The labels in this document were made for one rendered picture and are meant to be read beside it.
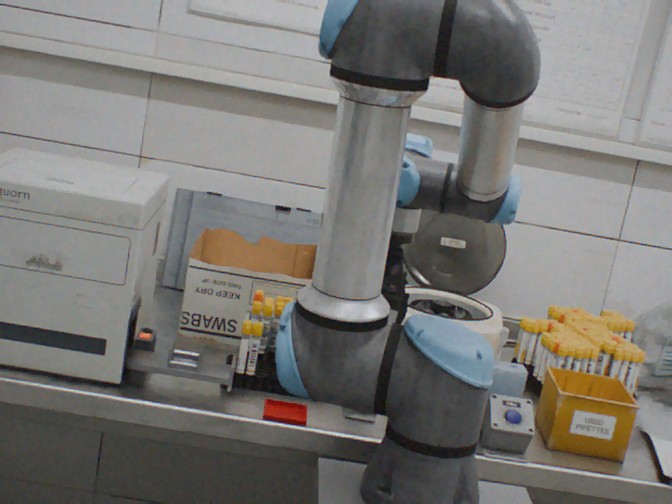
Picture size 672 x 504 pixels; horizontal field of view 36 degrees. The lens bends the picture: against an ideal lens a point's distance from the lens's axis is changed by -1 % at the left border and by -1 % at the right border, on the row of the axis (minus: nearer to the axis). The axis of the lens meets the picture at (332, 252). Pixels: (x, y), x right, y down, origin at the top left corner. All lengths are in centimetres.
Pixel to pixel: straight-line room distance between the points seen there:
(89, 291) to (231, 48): 75
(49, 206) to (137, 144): 64
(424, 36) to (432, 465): 51
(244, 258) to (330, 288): 93
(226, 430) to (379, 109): 64
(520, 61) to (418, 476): 50
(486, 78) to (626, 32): 109
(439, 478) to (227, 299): 74
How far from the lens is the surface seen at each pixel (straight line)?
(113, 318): 161
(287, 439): 161
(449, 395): 124
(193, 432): 161
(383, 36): 114
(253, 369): 170
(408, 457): 127
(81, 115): 222
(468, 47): 113
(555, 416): 171
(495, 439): 165
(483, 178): 140
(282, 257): 214
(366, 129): 117
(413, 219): 161
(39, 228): 160
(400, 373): 124
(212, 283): 188
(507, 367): 176
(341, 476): 137
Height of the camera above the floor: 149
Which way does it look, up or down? 13 degrees down
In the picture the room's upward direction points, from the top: 10 degrees clockwise
